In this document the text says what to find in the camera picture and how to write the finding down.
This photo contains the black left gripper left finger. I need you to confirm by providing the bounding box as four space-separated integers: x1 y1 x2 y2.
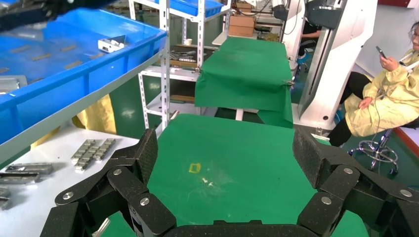
40 128 177 237

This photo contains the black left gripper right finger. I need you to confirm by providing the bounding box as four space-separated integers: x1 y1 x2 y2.
292 126 419 237

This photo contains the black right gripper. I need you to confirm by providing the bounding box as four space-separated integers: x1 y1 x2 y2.
0 0 113 33

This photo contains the pile of metal parts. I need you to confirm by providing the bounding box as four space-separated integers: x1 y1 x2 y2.
169 50 198 63

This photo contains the ribbed silver metal part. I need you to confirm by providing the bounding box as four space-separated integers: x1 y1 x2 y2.
70 139 96 165
74 138 117 173

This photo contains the grey metal block part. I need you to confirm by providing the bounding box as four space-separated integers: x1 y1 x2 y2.
0 75 29 94

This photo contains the yellow plastic sheet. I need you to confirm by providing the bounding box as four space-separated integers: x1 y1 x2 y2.
30 94 118 150

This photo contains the large blue plastic bin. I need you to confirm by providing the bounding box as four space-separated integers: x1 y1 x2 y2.
0 8 168 145

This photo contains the white metal shelving rack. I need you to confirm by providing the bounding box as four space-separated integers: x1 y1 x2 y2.
0 0 172 237

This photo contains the person in yellow coat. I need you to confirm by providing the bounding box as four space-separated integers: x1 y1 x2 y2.
328 21 419 148

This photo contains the chrome stool base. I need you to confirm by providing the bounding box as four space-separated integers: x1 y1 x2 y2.
347 117 419 176

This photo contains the grey metal bar part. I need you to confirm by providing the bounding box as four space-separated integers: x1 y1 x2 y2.
4 162 54 175

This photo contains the wooden board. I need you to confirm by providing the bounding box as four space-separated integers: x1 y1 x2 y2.
169 60 199 69
169 94 196 103

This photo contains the dark grey metal tray part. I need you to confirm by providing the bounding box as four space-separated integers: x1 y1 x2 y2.
0 172 41 185

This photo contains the white perforated shelving rack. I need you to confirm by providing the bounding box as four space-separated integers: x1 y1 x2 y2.
128 0 232 130

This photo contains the person in black shirt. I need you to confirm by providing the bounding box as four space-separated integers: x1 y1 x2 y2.
298 21 323 57

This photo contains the white robot body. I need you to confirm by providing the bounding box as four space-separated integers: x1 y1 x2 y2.
271 0 307 63

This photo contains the small blue plastic bin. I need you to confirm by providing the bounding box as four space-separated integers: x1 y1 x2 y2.
155 0 225 18

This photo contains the brown cardboard box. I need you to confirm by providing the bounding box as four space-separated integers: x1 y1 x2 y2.
228 15 255 38

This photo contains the white metal bracket part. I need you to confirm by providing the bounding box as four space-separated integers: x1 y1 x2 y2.
97 35 127 54

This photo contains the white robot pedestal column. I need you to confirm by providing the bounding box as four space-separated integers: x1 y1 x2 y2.
292 0 378 131

